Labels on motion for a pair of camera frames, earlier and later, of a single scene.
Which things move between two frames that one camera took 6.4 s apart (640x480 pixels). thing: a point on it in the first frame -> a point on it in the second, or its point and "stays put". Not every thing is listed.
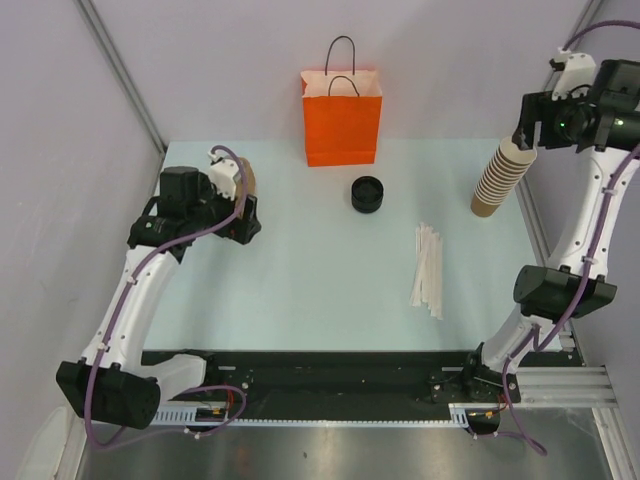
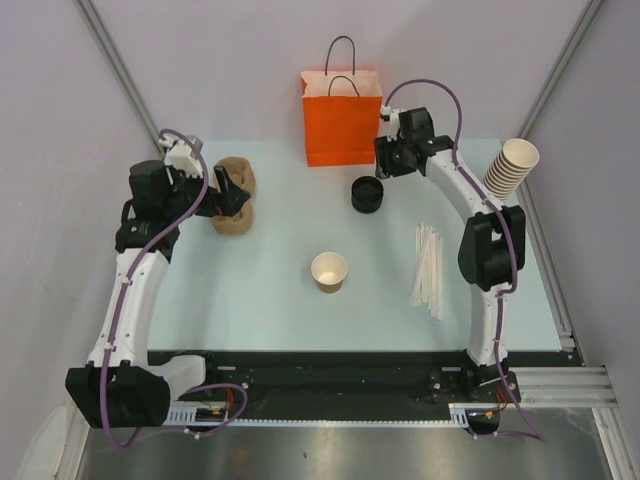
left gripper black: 242,230 -> 227,203
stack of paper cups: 503,173 stays put
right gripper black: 539,106 -> 385,166
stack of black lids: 367,194 stays put
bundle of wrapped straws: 427,285 stays put
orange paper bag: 342,109 stays put
